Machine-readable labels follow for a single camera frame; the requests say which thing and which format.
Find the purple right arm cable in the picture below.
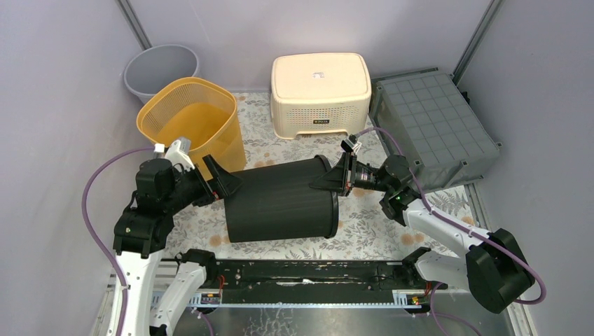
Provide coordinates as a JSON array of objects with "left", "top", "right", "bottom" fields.
[{"left": 352, "top": 126, "right": 548, "bottom": 336}]

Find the floral patterned table mat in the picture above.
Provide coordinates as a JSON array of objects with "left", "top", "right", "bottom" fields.
[{"left": 155, "top": 91, "right": 486, "bottom": 262}]

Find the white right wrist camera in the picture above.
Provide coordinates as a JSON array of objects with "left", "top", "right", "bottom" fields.
[{"left": 340, "top": 134, "right": 362, "bottom": 155}]

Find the white slotted cable duct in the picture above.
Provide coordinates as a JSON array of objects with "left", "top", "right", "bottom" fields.
[{"left": 184, "top": 288, "right": 429, "bottom": 311}]

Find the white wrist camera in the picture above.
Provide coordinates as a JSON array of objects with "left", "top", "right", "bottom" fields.
[
  {"left": 153, "top": 136, "right": 195, "bottom": 172},
  {"left": 340, "top": 134, "right": 362, "bottom": 155}
]

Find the black round plastic bin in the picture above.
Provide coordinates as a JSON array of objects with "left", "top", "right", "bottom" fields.
[{"left": 224, "top": 155, "right": 339, "bottom": 243}]

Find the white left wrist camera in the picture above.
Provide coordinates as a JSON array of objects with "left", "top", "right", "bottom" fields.
[{"left": 153, "top": 136, "right": 195, "bottom": 172}]

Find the yellow bin with black liner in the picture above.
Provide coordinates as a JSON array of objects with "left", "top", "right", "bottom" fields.
[{"left": 136, "top": 77, "right": 247, "bottom": 179}]

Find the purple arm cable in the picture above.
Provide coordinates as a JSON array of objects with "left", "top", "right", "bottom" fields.
[
  {"left": 352, "top": 126, "right": 548, "bottom": 336},
  {"left": 81, "top": 146, "right": 156, "bottom": 336}
]

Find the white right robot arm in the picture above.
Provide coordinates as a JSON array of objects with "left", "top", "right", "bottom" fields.
[{"left": 310, "top": 153, "right": 546, "bottom": 314}]

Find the grey plastic storage bin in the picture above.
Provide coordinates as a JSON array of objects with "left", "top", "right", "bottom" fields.
[{"left": 369, "top": 68, "right": 499, "bottom": 192}]

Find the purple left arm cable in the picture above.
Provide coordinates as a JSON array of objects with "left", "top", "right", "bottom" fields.
[{"left": 81, "top": 146, "right": 156, "bottom": 336}]

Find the grey round plastic bin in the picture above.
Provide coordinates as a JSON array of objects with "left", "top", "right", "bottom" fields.
[{"left": 123, "top": 44, "right": 200, "bottom": 104}]

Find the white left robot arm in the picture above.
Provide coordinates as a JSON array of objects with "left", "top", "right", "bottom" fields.
[{"left": 108, "top": 155, "right": 242, "bottom": 335}]

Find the small circuit board left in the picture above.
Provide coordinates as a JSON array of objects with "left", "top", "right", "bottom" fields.
[{"left": 200, "top": 293, "right": 221, "bottom": 305}]

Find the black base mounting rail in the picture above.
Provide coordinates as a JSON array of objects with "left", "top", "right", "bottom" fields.
[{"left": 198, "top": 260, "right": 436, "bottom": 299}]

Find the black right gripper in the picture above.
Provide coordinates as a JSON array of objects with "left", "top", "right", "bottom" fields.
[{"left": 310, "top": 152, "right": 392, "bottom": 197}]

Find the cream perforated plastic basket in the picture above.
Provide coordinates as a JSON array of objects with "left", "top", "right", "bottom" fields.
[{"left": 270, "top": 52, "right": 372, "bottom": 139}]

